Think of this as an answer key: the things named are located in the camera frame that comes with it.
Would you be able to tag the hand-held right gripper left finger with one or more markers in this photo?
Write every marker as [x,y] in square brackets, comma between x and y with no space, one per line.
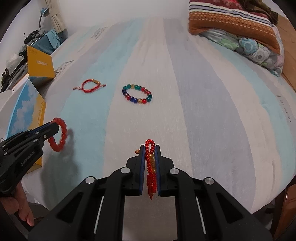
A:
[142,166]

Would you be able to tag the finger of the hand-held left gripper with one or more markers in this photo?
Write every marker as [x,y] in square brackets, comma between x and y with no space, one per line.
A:
[42,127]
[50,132]

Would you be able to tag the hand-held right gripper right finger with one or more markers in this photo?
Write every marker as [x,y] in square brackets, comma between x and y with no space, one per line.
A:
[158,166]

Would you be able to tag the blue and white cardboard box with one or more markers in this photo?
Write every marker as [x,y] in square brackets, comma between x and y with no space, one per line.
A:
[25,104]

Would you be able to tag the person's left hand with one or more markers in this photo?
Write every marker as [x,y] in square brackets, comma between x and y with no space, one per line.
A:
[20,204]

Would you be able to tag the striped bed sheet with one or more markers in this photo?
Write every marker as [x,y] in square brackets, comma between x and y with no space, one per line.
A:
[185,115]

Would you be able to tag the grey suitcase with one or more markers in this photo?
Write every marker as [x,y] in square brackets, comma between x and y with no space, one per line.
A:
[18,69]

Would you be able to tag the white tissue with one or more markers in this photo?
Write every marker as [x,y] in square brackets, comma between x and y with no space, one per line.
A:
[13,60]

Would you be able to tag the teal suitcase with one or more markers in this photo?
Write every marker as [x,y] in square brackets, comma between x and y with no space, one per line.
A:
[41,46]

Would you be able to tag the teal cloth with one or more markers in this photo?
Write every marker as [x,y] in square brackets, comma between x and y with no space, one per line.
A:
[52,38]

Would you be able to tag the black bag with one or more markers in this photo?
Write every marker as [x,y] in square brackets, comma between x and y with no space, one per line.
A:
[32,36]

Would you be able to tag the beige curtain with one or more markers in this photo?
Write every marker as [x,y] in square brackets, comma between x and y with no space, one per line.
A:
[55,16]

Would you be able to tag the blue desk lamp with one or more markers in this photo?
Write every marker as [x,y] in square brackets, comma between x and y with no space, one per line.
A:
[45,11]

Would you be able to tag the floral quilt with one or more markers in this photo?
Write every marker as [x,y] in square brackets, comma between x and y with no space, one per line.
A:
[252,49]

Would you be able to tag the striped red brown pillow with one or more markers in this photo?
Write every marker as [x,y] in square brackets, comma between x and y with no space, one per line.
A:
[231,20]

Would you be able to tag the brown blanket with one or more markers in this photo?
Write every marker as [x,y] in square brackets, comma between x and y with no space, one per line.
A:
[266,9]

